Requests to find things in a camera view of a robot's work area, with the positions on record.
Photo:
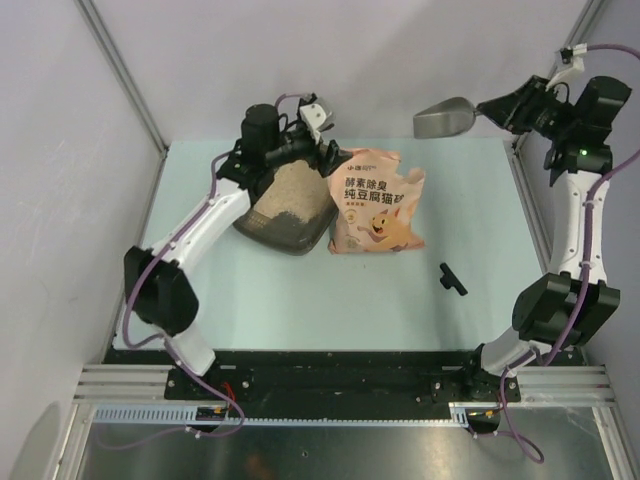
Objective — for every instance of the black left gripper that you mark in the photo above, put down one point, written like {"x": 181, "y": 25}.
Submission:
{"x": 333, "y": 158}

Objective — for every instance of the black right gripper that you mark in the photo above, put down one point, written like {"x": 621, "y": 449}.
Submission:
{"x": 512, "y": 110}

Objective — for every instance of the silver metal scoop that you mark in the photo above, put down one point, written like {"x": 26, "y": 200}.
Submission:
{"x": 451, "y": 117}

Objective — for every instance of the pink cat litter bag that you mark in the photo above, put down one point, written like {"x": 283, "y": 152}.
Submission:
{"x": 375, "y": 203}

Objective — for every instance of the black bag sealing clip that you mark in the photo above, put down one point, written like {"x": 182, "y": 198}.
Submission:
{"x": 449, "y": 280}

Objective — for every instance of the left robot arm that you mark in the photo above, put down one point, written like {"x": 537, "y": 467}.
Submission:
{"x": 157, "y": 286}

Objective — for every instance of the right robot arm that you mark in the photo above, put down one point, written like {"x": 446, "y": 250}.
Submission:
{"x": 572, "y": 300}

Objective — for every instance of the brown litter box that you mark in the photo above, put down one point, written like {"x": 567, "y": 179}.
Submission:
{"x": 294, "y": 212}

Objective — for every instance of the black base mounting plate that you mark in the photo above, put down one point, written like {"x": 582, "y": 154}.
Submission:
{"x": 348, "y": 384}

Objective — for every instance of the aluminium frame post right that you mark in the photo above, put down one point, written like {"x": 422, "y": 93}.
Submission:
{"x": 579, "y": 33}

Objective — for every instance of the aluminium frame post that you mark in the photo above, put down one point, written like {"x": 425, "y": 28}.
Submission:
{"x": 579, "y": 33}
{"x": 120, "y": 70}

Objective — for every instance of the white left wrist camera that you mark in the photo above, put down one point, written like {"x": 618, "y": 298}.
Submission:
{"x": 316, "y": 114}

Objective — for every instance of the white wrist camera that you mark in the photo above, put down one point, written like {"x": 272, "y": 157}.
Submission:
{"x": 316, "y": 114}
{"x": 569, "y": 64}

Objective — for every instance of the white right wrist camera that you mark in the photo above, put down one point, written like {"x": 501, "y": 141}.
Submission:
{"x": 569, "y": 64}

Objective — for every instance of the aluminium frame post left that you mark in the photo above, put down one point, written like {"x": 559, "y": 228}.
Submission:
{"x": 120, "y": 70}

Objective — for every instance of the aluminium rail right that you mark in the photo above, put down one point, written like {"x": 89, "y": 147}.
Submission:
{"x": 565, "y": 386}

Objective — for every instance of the grey slotted cable duct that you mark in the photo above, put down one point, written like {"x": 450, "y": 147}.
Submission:
{"x": 452, "y": 416}

